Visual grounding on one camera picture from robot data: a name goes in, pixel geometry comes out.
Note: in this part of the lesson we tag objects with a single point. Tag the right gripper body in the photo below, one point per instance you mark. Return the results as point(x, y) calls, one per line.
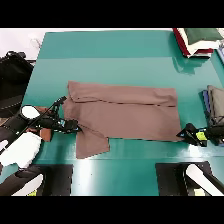
point(195, 135)

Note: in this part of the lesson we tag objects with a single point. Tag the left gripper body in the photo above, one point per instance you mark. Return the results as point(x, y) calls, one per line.
point(69, 126)

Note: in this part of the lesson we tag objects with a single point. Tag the brown T-shirt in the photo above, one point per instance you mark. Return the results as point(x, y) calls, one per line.
point(133, 113)

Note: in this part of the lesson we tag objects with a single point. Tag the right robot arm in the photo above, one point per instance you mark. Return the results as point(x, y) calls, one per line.
point(200, 176)

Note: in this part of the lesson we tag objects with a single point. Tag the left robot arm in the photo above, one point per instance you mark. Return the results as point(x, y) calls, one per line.
point(20, 150)

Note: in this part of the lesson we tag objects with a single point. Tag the blue garment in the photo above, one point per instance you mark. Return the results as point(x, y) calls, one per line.
point(206, 101)

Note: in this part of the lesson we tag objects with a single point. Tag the grey garment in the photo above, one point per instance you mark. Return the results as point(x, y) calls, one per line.
point(216, 103)

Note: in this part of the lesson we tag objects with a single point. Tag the white garment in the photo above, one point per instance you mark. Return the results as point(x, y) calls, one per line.
point(191, 47)

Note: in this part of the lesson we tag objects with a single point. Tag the dark green garment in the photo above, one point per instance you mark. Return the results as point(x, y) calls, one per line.
point(201, 34)

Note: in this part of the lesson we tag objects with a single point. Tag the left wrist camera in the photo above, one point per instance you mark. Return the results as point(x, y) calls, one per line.
point(58, 102)

